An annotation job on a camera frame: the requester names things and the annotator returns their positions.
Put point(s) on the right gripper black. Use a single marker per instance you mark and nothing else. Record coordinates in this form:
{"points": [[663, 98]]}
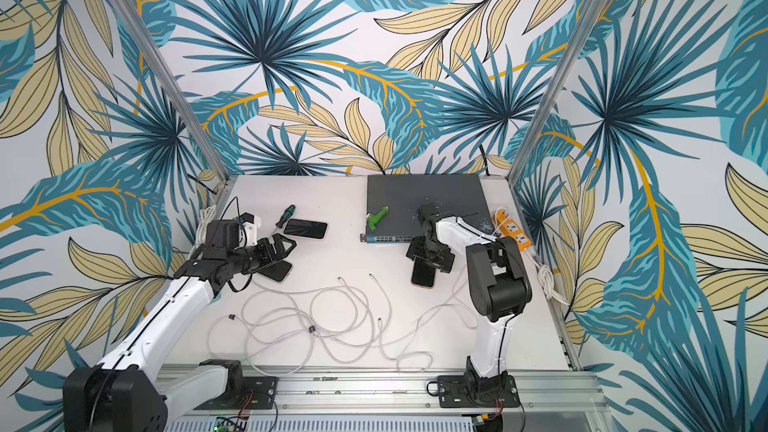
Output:
{"points": [[429, 250]]}

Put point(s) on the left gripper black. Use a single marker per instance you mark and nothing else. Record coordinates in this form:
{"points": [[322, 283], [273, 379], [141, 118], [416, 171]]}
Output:
{"points": [[271, 255]]}

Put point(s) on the phone with white case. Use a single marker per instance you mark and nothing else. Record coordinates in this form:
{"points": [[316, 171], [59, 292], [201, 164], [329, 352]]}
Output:
{"points": [[305, 229]]}

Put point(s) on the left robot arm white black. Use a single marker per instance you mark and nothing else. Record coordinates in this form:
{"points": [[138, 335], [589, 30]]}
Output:
{"points": [[120, 393]]}

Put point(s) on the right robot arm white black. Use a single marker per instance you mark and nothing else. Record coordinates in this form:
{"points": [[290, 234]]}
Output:
{"points": [[499, 289]]}

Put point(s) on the phone with light blue case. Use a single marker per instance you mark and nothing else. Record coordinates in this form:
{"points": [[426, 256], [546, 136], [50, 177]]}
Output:
{"points": [[276, 271]]}

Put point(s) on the green black screwdriver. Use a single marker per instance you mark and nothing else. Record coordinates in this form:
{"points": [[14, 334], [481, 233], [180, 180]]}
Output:
{"points": [[285, 216]]}

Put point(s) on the green plastic tool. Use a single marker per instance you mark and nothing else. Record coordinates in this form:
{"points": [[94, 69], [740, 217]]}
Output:
{"points": [[374, 219]]}

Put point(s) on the orange power strip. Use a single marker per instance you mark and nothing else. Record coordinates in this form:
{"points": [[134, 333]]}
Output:
{"points": [[506, 226]]}

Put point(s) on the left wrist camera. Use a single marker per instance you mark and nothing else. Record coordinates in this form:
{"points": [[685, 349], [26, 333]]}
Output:
{"points": [[249, 225]]}

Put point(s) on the grey network switch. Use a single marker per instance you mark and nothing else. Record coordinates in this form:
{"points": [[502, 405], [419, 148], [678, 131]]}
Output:
{"points": [[405, 195]]}

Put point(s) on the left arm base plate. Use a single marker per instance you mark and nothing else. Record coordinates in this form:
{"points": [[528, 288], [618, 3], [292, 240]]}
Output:
{"points": [[249, 393]]}

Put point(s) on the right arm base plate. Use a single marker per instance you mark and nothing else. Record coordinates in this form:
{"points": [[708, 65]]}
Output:
{"points": [[466, 391]]}

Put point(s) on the aluminium front rail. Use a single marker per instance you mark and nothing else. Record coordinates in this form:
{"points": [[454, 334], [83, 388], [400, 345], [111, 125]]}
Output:
{"points": [[317, 390]]}

